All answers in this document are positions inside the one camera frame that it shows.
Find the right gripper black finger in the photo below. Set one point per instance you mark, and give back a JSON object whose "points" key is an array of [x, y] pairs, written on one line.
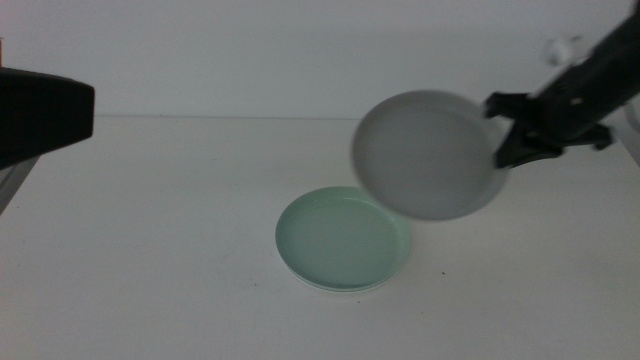
{"points": [[507, 106], [520, 150]]}

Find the grey shallow bowl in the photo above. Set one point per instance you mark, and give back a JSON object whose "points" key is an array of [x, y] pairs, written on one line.
{"points": [[425, 155]]}

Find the pale green shallow bowl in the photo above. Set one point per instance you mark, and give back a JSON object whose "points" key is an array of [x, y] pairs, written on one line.
{"points": [[335, 245]]}

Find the white shallow bowl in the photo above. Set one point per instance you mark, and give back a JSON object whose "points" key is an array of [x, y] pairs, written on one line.
{"points": [[345, 290]]}

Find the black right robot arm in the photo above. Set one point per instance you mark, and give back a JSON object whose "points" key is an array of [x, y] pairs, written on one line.
{"points": [[627, 45]]}

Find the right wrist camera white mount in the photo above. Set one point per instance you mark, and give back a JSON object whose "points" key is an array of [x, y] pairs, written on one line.
{"points": [[557, 50]]}

